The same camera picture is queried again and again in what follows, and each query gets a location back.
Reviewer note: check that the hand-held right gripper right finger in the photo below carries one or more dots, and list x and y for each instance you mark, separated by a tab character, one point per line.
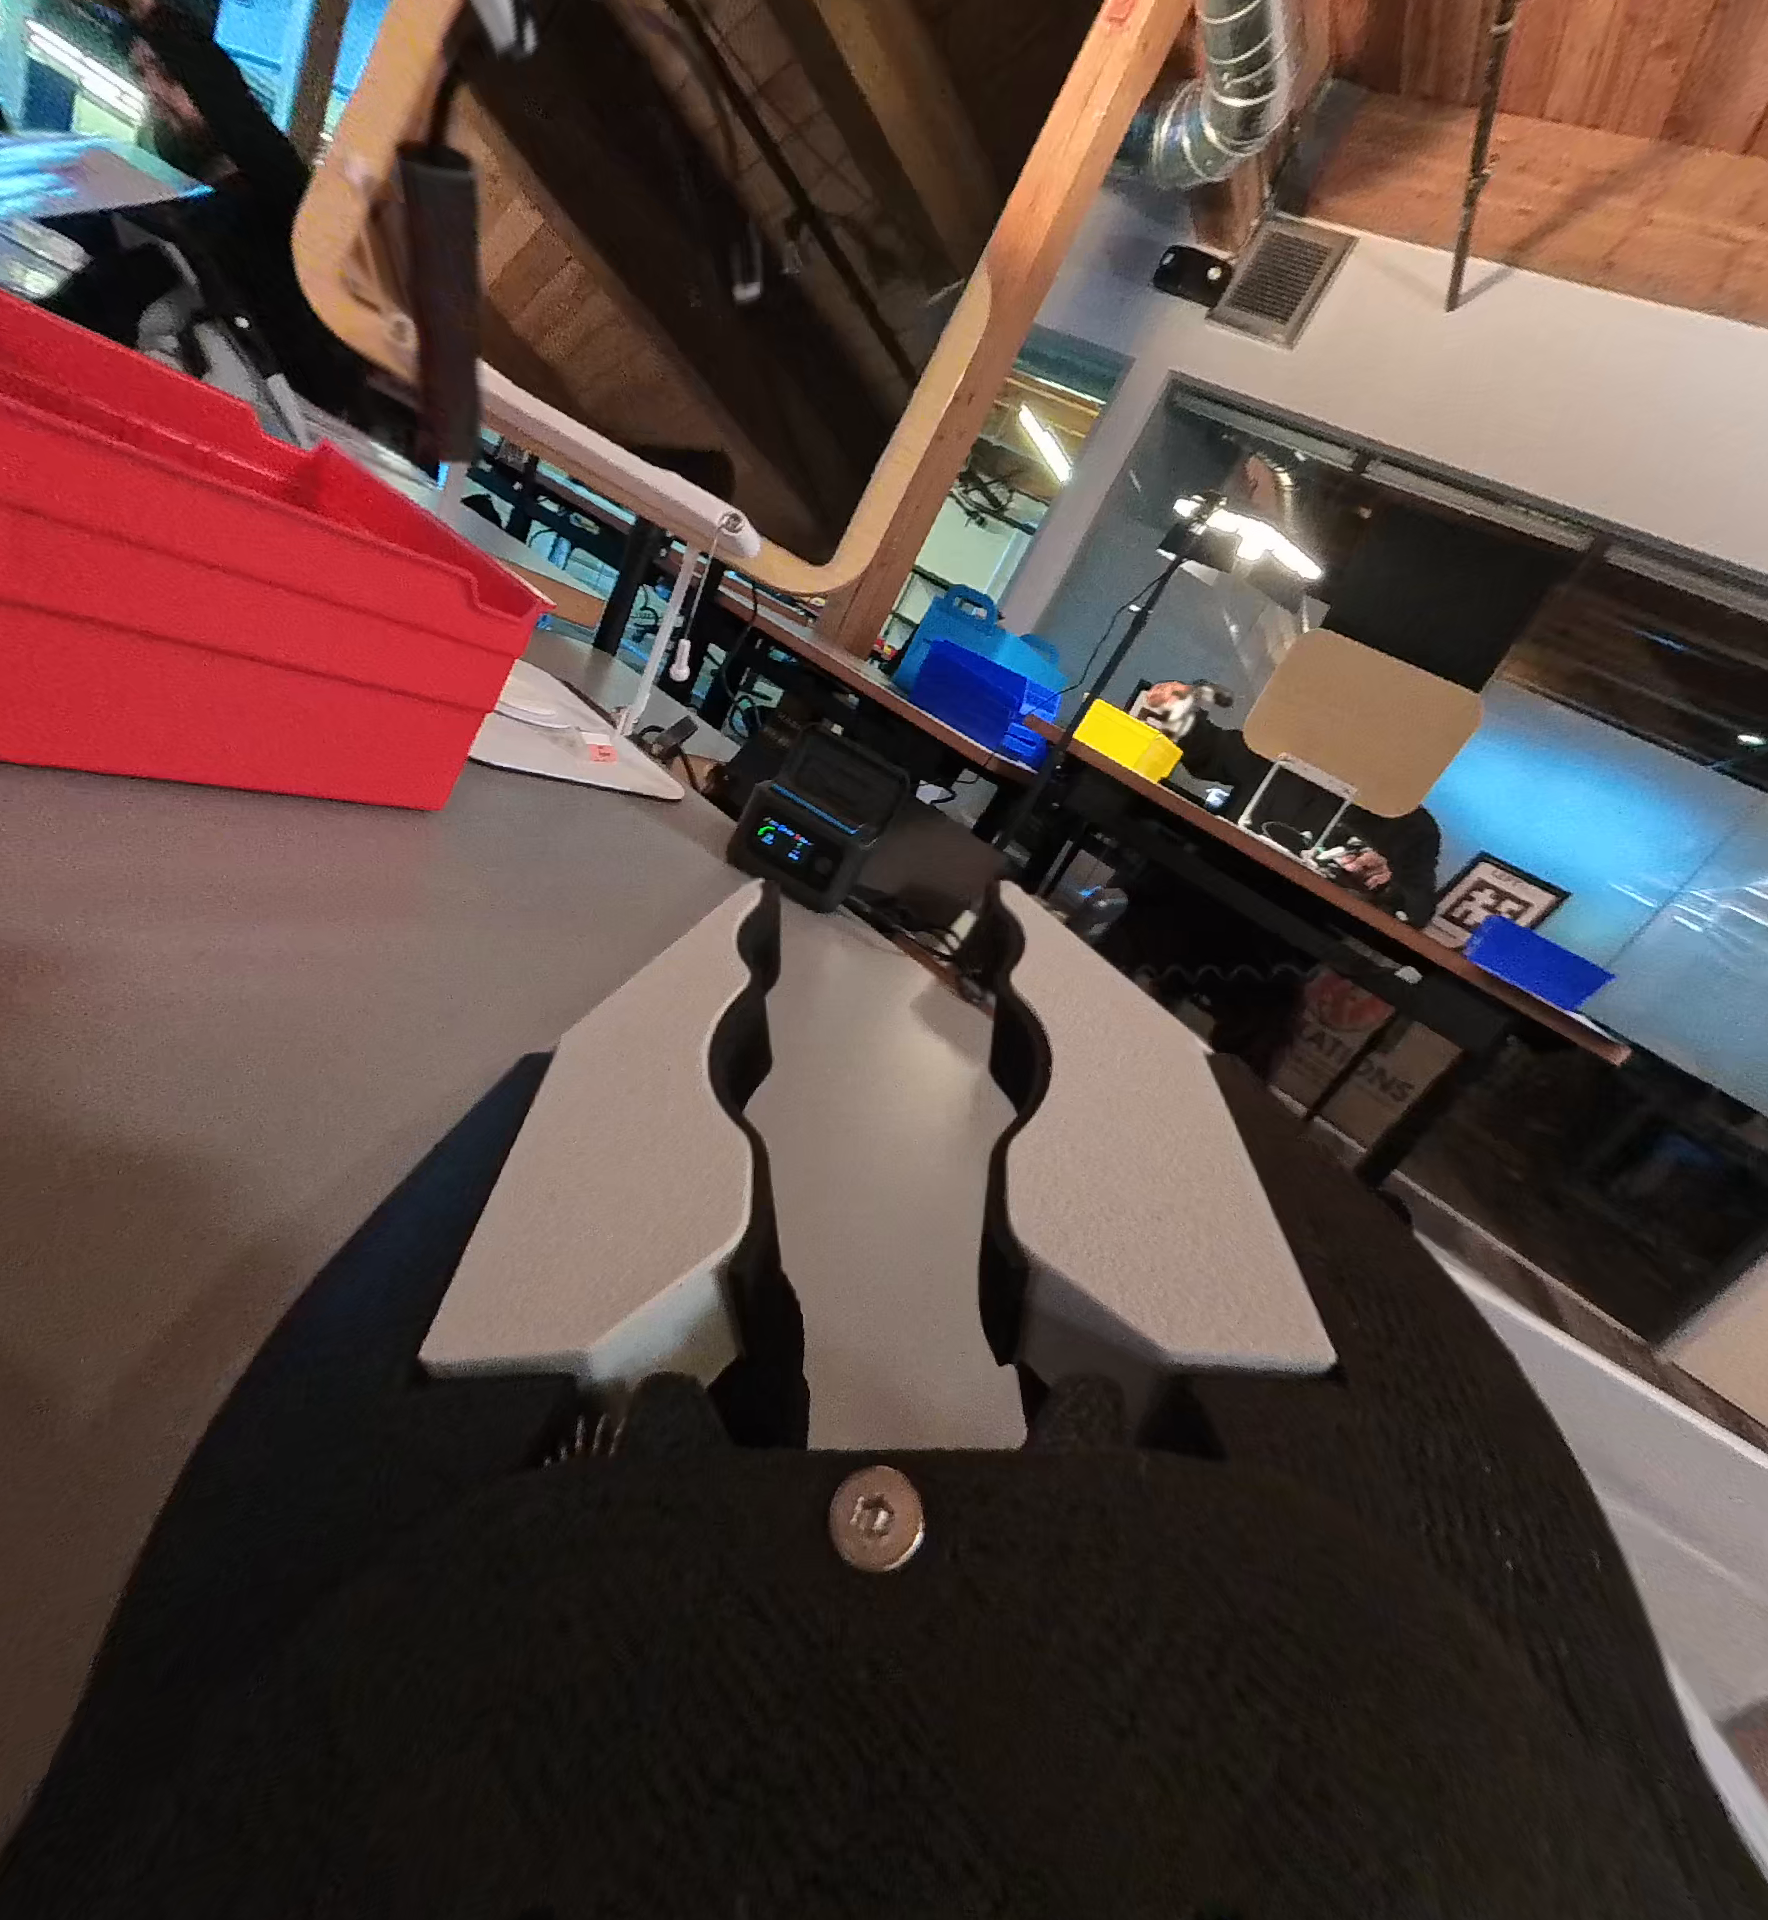
1169	1199

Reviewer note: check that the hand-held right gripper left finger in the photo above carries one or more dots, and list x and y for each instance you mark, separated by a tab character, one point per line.
599	1199

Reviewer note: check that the red plastic bin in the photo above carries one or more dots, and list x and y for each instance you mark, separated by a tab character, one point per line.
195	675

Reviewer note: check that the clear plastic bin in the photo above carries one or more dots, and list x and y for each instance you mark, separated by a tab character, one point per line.
1724	1574

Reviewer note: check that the printed cardboard box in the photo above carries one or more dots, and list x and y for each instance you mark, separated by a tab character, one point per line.
1349	1049

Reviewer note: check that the black equipment case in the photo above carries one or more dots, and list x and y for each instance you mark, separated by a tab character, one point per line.
937	877

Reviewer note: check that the small blue plastic bin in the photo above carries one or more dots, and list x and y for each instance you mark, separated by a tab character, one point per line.
1537	962

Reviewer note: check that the framed black-white tag sign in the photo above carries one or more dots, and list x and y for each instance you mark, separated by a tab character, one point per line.
1493	902

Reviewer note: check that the long brown desk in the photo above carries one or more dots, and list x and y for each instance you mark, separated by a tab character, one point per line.
1591	1029

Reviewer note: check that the yellow plastic bin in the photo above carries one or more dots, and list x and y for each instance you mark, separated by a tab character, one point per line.
1125	739

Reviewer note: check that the white lamp base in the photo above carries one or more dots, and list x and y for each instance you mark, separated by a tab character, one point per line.
540	736

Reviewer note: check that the black label printer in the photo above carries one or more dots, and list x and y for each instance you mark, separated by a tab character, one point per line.
840	795

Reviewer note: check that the stack of blue bins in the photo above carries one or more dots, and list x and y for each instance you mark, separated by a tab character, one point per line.
974	675

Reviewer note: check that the black light stand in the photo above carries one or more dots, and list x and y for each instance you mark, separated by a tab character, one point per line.
1198	520

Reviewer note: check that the hanging metal rod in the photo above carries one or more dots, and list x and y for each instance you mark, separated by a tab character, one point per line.
1477	181

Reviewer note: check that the wall vent grille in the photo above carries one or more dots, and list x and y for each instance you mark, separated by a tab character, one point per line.
1279	275

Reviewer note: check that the black wall camera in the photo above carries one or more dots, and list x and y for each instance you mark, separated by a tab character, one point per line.
1190	268

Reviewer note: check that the curved wooden frame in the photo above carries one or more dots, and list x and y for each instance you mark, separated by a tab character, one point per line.
1005	253

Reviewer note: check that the silver air duct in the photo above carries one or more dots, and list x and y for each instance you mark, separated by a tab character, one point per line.
1236	89

